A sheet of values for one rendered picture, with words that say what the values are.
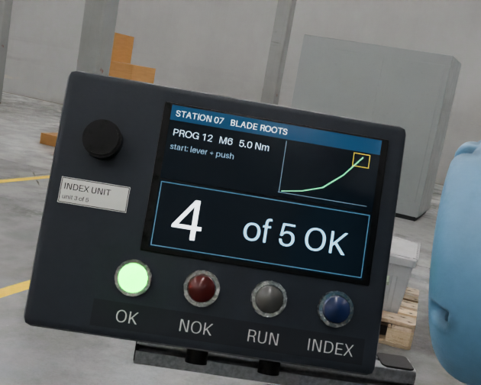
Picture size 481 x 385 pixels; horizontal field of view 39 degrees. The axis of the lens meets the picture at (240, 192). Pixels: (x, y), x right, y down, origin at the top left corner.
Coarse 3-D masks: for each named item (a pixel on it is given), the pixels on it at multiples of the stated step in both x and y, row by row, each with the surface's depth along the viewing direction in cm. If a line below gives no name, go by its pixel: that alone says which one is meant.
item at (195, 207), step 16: (160, 192) 50; (176, 192) 50; (192, 192) 50; (208, 192) 50; (224, 192) 50; (160, 208) 50; (176, 208) 50; (192, 208) 50; (208, 208) 50; (160, 224) 50; (176, 224) 50; (192, 224) 50; (208, 224) 50; (160, 240) 50; (176, 240) 50; (192, 240) 50; (208, 240) 50
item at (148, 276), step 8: (120, 264) 49; (128, 264) 49; (136, 264) 49; (144, 264) 49; (120, 272) 49; (128, 272) 48; (136, 272) 49; (144, 272) 49; (120, 280) 49; (128, 280) 48; (136, 280) 48; (144, 280) 49; (120, 288) 49; (128, 288) 48; (136, 288) 49; (144, 288) 49
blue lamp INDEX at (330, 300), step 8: (328, 296) 50; (336, 296) 50; (344, 296) 50; (320, 304) 50; (328, 304) 50; (336, 304) 49; (344, 304) 50; (352, 304) 50; (320, 312) 50; (328, 312) 49; (336, 312) 49; (344, 312) 49; (352, 312) 50; (328, 320) 50; (336, 320) 50; (344, 320) 50
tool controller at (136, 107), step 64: (64, 128) 50; (128, 128) 50; (192, 128) 50; (256, 128) 51; (320, 128) 51; (384, 128) 52; (64, 192) 49; (128, 192) 50; (256, 192) 50; (320, 192) 51; (384, 192) 51; (64, 256) 49; (128, 256) 49; (192, 256) 50; (256, 256) 50; (320, 256) 50; (384, 256) 51; (64, 320) 49; (128, 320) 49; (192, 320) 49; (256, 320) 50; (320, 320) 50
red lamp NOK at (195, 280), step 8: (192, 272) 50; (200, 272) 49; (208, 272) 50; (192, 280) 49; (200, 280) 49; (208, 280) 49; (216, 280) 49; (184, 288) 49; (192, 288) 49; (200, 288) 49; (208, 288) 49; (216, 288) 49; (192, 296) 49; (200, 296) 49; (208, 296) 49; (216, 296) 49; (192, 304) 49; (200, 304) 49; (208, 304) 49
